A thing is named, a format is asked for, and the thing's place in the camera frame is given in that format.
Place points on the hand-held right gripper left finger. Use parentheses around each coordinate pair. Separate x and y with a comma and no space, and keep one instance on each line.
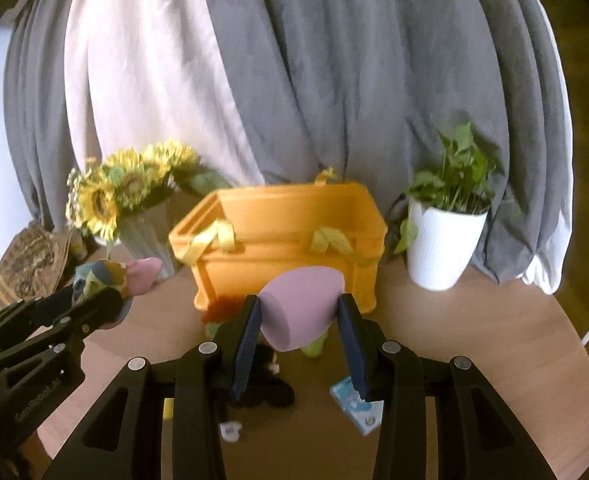
(246,347)

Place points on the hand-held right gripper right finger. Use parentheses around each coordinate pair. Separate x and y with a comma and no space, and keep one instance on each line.
(353,352)

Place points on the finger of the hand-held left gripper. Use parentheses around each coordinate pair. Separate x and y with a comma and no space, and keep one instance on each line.
(22,312)
(90,312)

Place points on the colourful pink plush toy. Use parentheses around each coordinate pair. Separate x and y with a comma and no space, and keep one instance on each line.
(142,274)

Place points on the pink plush cushion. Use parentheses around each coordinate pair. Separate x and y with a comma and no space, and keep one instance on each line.
(299,305)

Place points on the yellow plastic crate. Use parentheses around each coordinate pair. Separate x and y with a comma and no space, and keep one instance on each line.
(284,220)

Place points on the green plush toy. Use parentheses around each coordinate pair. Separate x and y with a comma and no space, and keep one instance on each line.
(317,346)

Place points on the black plush toy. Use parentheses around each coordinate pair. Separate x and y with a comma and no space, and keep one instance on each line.
(269,385)

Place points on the orange fuzzy plush toy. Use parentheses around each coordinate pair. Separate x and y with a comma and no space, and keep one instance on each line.
(220,308)

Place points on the blue tissue packet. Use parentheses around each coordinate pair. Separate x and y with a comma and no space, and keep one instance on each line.
(357,410)

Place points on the clear glass vase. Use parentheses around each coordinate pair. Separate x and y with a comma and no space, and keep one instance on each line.
(147,242)

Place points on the sunflower bouquet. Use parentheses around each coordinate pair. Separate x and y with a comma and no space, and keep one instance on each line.
(99,200)

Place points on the white ribbed plant pot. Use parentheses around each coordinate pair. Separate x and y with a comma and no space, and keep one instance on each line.
(439,250)

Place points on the green leafy plant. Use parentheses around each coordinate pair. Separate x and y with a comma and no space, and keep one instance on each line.
(457,170)

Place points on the white sheer curtain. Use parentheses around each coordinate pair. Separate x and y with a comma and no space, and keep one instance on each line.
(549,270)

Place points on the grey curtain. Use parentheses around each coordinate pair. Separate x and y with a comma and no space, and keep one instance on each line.
(354,70)

